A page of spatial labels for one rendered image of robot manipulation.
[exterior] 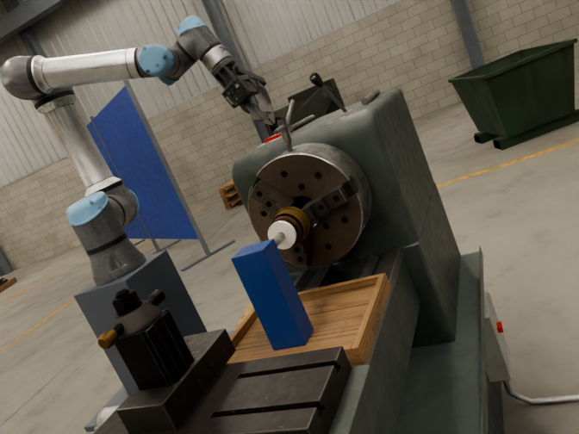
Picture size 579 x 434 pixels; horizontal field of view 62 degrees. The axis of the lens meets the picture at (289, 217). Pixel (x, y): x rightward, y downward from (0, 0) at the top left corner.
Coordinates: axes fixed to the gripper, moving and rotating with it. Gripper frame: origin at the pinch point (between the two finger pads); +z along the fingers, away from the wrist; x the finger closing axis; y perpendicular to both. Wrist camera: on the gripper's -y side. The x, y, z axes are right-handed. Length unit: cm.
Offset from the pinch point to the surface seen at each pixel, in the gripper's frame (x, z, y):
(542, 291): 4, 142, -115
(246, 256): -2, 22, 49
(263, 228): -15.5, 21.7, 16.5
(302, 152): 7.5, 13.3, 15.7
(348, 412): 12, 47, 75
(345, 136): 13.9, 17.1, 0.8
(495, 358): -4, 110, -25
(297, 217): 1.1, 24.3, 27.8
